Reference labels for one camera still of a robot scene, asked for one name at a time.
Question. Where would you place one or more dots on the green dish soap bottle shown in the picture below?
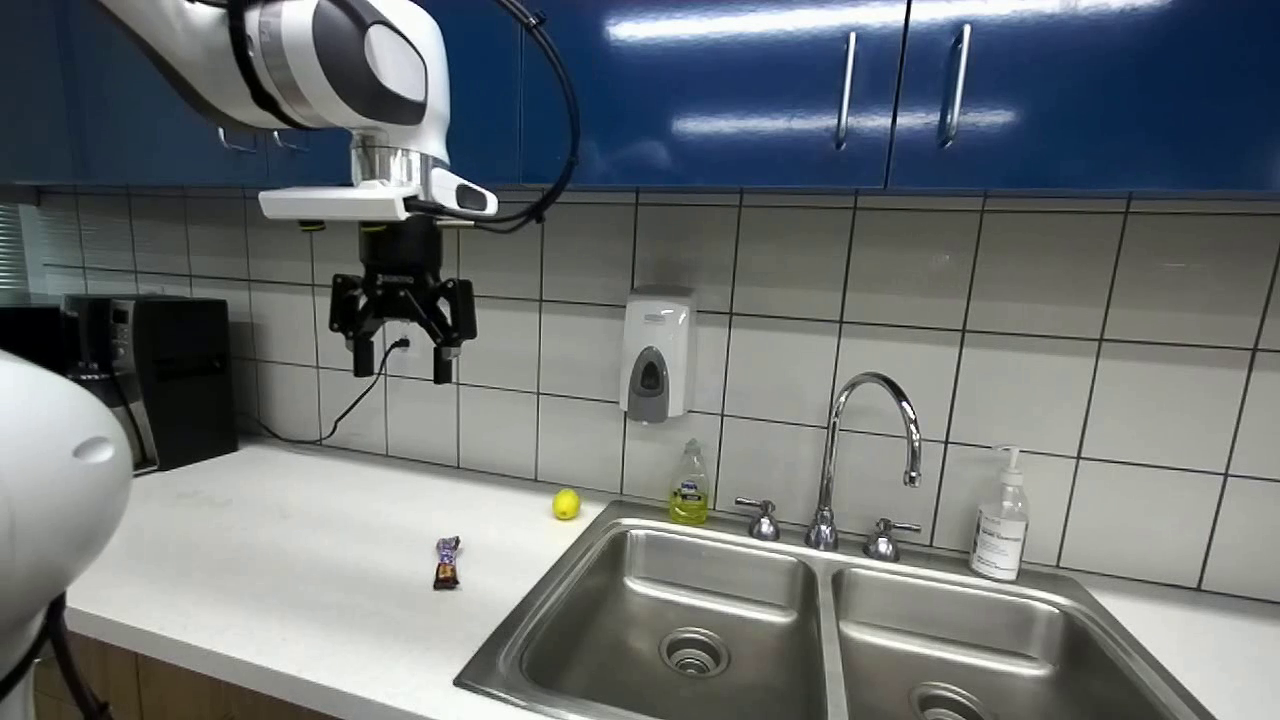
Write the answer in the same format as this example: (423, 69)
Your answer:
(688, 493)

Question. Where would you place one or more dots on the brown candy bar packet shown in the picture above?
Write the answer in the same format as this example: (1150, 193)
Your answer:
(445, 565)

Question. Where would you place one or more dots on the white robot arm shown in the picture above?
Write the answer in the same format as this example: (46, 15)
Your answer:
(332, 65)

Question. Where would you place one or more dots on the white wall soap dispenser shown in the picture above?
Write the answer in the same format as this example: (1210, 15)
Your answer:
(659, 354)

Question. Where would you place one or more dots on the yellow lemon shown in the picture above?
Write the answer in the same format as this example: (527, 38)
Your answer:
(567, 505)

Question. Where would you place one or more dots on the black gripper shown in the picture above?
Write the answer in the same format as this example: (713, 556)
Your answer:
(402, 286)

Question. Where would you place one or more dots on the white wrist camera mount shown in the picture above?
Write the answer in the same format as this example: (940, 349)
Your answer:
(332, 203)

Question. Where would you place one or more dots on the chrome gooseneck faucet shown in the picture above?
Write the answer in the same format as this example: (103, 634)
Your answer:
(831, 454)

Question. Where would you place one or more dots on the clear pump soap bottle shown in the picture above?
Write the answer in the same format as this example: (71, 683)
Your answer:
(997, 526)

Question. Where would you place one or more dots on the small black appliance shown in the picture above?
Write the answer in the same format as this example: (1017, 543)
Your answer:
(33, 336)

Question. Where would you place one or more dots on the wooden base cabinet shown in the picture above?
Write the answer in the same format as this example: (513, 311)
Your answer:
(184, 690)

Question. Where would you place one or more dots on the sink drain strainer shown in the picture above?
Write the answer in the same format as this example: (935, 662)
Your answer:
(692, 654)
(951, 702)

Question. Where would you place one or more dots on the stainless steel double sink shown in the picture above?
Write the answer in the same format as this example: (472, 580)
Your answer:
(624, 625)

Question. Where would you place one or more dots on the black coffee maker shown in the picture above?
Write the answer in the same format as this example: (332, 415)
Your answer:
(184, 381)

